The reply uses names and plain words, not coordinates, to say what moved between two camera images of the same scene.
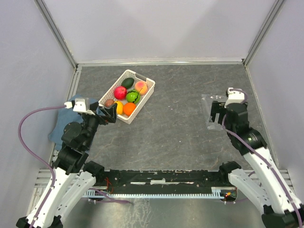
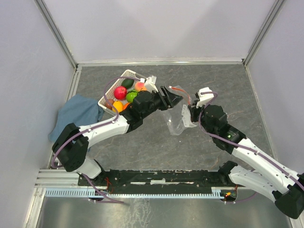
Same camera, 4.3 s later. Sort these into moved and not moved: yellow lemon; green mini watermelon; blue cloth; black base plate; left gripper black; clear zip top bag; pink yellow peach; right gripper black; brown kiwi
Moved: right gripper black; clear zip top bag; left gripper black
Not moved: brown kiwi; black base plate; blue cloth; yellow lemon; pink yellow peach; green mini watermelon
